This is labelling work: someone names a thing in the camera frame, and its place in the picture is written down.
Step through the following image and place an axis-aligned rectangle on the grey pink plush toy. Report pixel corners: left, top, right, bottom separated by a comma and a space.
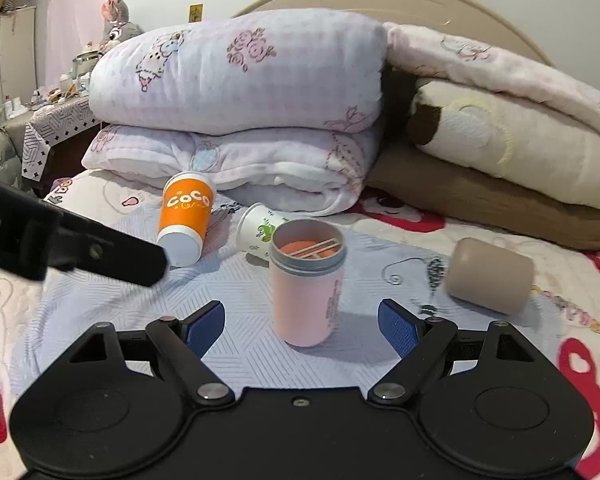
99, 0, 144, 52

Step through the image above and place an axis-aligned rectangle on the white cabinet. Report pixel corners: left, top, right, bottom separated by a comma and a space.
0, 5, 37, 111

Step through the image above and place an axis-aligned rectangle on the side table patterned cloth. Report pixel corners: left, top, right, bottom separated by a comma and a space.
22, 94, 102, 182

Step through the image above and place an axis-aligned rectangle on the brown folded blanket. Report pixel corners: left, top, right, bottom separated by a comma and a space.
364, 144, 600, 252

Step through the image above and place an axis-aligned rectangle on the beige bed headboard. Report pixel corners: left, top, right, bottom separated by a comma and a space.
231, 0, 554, 67

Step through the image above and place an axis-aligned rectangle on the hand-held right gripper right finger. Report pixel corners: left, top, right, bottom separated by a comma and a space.
367, 298, 532, 407

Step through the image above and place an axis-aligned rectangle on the cream blanket brown patch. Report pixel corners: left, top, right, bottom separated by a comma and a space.
406, 80, 600, 212

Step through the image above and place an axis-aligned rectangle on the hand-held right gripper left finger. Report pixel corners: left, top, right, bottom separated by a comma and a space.
69, 300, 236, 407

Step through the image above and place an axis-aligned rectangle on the white paper cup green print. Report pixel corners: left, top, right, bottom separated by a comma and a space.
235, 202, 289, 264

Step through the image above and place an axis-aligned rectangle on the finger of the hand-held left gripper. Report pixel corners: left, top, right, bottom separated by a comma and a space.
46, 211, 170, 288

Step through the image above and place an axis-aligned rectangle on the pink curtain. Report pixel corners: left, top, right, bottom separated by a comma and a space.
44, 0, 114, 92

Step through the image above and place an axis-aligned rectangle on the orange paper cup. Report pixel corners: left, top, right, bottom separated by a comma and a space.
157, 171, 217, 268

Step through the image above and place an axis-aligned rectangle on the light blue bed mat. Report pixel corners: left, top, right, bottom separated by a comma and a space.
17, 192, 481, 391

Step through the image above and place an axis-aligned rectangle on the beige cup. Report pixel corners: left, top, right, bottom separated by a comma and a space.
444, 237, 535, 316

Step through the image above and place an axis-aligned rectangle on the pink cup grey rim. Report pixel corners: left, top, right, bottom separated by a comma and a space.
268, 219, 348, 349

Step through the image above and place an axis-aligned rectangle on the folded white purple quilt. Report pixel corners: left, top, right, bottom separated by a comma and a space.
81, 7, 389, 217

